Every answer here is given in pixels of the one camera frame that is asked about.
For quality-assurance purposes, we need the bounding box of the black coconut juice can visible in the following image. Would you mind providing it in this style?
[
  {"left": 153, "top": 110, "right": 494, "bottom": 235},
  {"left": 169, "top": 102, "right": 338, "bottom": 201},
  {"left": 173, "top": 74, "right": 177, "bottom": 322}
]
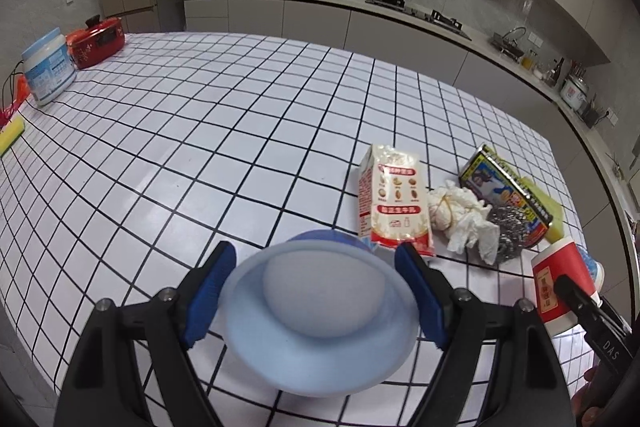
[{"left": 457, "top": 144, "right": 553, "bottom": 248}]

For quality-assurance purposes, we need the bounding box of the light blue plastic bowl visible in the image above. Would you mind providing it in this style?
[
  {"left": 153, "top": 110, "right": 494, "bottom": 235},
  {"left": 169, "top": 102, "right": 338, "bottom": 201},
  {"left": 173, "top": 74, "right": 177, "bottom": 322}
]
[{"left": 222, "top": 229, "right": 421, "bottom": 399}]

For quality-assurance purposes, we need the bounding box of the dark glass bottle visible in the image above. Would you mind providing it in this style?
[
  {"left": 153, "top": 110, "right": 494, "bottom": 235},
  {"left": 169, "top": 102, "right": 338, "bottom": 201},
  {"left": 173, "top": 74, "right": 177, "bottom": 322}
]
[{"left": 545, "top": 57, "right": 566, "bottom": 88}]

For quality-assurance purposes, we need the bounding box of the white rice cooker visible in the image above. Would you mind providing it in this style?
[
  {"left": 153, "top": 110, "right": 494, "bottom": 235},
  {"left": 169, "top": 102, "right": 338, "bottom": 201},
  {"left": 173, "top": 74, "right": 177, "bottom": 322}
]
[{"left": 560, "top": 74, "right": 588, "bottom": 112}]

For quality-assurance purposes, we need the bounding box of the red and white paper cup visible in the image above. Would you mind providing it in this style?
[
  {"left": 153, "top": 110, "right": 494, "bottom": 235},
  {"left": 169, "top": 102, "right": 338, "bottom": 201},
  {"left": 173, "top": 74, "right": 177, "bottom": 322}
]
[{"left": 531, "top": 238, "right": 603, "bottom": 338}]

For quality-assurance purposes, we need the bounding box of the white and red milk carton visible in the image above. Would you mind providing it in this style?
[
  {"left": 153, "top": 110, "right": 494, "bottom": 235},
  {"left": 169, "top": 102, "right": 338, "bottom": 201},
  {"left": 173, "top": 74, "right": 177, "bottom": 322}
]
[{"left": 357, "top": 144, "right": 436, "bottom": 258}]

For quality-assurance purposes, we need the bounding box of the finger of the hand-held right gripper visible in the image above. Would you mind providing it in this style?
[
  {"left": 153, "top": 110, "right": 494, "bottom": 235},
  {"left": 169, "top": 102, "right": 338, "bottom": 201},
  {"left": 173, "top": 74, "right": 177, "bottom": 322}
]
[
  {"left": 552, "top": 274, "right": 601, "bottom": 315},
  {"left": 599, "top": 294, "right": 632, "bottom": 338}
]

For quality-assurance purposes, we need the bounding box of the steel wool scrubber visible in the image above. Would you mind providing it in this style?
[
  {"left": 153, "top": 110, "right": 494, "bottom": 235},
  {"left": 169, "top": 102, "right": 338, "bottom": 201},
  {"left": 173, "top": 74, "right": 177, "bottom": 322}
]
[{"left": 482, "top": 204, "right": 538, "bottom": 263}]

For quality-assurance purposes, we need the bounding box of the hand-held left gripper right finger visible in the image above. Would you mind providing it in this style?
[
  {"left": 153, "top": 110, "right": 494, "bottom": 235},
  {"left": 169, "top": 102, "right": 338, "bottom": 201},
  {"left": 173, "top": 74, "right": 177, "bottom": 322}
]
[{"left": 394, "top": 241, "right": 576, "bottom": 427}]

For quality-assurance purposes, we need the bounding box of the person's right hand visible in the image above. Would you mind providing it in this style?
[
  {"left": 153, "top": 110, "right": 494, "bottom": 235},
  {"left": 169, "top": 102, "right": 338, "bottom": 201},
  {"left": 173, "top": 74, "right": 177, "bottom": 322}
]
[{"left": 571, "top": 364, "right": 608, "bottom": 427}]

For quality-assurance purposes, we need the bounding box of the yellow sponge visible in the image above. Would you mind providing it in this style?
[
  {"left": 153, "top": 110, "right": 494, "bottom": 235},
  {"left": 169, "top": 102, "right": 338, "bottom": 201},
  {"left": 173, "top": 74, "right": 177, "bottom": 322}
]
[{"left": 517, "top": 174, "right": 566, "bottom": 244}]

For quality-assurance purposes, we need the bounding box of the white plastic tub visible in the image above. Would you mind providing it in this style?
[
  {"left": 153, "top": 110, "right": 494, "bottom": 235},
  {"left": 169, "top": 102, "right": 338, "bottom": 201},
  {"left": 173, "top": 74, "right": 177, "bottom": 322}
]
[{"left": 21, "top": 28, "right": 77, "bottom": 106}]

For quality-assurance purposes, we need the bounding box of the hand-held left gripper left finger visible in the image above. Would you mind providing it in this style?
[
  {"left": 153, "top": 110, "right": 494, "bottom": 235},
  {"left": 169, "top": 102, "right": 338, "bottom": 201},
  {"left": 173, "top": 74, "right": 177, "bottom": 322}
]
[{"left": 54, "top": 241, "right": 238, "bottom": 427}]

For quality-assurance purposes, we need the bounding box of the black utensil holder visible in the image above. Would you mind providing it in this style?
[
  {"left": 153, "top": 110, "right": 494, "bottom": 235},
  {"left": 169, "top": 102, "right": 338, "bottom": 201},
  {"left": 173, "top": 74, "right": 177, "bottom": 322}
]
[{"left": 582, "top": 94, "right": 606, "bottom": 128}]

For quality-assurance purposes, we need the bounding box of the small red cooking pot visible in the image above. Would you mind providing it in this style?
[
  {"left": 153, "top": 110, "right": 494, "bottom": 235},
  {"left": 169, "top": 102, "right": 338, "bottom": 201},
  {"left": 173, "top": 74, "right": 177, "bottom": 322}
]
[{"left": 66, "top": 14, "right": 126, "bottom": 70}]

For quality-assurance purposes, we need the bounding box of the crumpled white tissue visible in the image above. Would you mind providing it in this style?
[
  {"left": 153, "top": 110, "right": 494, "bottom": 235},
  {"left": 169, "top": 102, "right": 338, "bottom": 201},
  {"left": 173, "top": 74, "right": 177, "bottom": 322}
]
[{"left": 427, "top": 179, "right": 501, "bottom": 265}]

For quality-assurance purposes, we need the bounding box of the black gas stove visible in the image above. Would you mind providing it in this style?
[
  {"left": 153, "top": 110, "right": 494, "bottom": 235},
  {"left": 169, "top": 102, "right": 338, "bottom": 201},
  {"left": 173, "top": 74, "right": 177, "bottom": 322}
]
[{"left": 365, "top": 0, "right": 473, "bottom": 40}]

